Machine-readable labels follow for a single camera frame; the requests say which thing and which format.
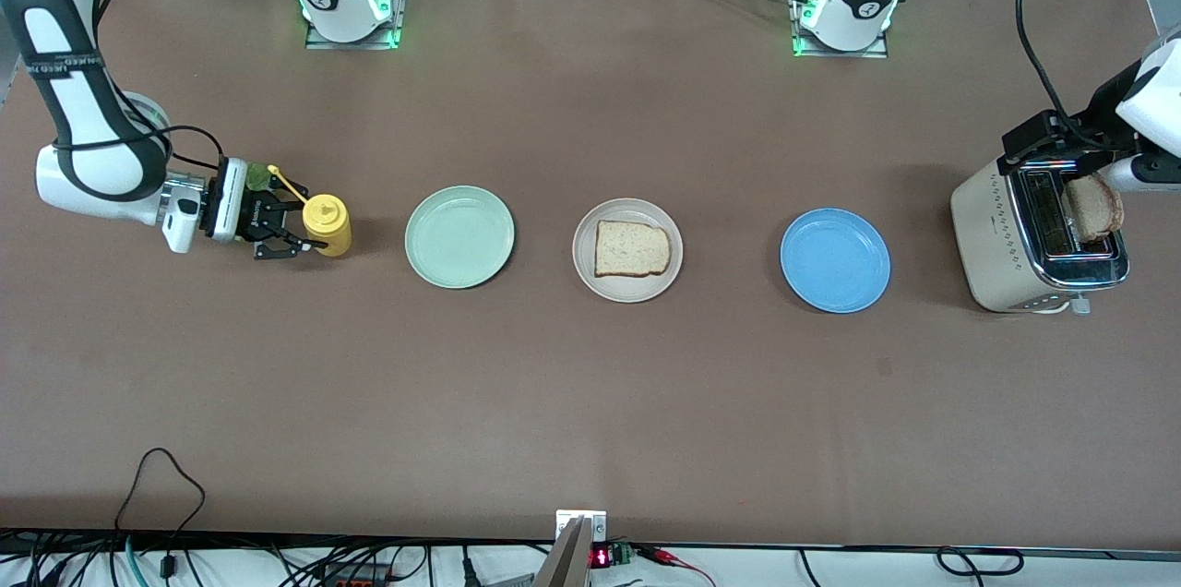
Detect yellow mustard squeeze bottle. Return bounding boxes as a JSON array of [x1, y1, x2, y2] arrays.
[[268, 164, 353, 258]]

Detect dark-crust toast bread slice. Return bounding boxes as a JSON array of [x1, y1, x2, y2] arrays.
[[1061, 174, 1126, 245]]

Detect pale-crust toast bread slice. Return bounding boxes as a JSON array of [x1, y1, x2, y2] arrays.
[[594, 219, 672, 279]]

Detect mint green plate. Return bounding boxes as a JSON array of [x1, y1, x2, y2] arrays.
[[405, 186, 516, 290]]

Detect blue plate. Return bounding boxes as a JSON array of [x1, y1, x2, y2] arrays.
[[780, 208, 892, 315]]

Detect beige plate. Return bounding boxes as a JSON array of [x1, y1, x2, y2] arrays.
[[572, 198, 685, 304]]

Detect beige chrome toaster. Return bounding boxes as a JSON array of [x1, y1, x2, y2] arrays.
[[950, 153, 1131, 317]]

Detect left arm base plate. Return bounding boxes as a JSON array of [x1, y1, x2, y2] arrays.
[[789, 0, 891, 60]]

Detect thin black looped cable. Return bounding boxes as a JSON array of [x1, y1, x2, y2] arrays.
[[114, 448, 207, 581]]

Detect teal cable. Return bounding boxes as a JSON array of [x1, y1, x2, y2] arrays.
[[124, 533, 150, 587]]

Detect black coiled cable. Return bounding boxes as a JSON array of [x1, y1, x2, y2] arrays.
[[936, 546, 1026, 578]]

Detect grey camera mount bar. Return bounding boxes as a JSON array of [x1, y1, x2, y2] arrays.
[[533, 509, 608, 587]]

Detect red wire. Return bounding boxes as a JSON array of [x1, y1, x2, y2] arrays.
[[641, 545, 717, 587]]

